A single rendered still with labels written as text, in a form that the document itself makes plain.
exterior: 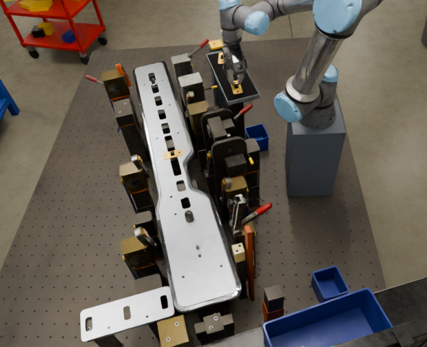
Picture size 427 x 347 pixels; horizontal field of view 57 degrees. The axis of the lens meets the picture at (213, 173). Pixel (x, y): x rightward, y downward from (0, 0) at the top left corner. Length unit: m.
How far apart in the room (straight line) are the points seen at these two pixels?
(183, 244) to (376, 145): 2.07
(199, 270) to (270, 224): 0.54
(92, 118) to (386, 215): 1.93
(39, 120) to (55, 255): 2.10
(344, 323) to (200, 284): 0.44
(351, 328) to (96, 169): 1.46
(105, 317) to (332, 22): 1.08
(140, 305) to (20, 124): 2.79
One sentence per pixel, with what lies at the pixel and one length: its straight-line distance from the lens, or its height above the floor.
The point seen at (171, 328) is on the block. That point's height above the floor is 1.06.
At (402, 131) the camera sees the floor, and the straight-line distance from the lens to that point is 3.31.
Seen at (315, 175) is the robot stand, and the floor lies 0.85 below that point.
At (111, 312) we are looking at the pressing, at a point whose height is 1.00.
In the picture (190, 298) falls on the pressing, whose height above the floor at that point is 1.00.
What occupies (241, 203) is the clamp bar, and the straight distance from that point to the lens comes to 1.20.
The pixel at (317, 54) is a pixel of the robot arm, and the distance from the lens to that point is 1.23.
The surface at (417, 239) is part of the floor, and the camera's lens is 2.71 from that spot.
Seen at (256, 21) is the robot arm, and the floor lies 1.52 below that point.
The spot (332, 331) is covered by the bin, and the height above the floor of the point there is 1.03.
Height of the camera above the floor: 2.18
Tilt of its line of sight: 49 degrees down
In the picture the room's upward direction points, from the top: 9 degrees counter-clockwise
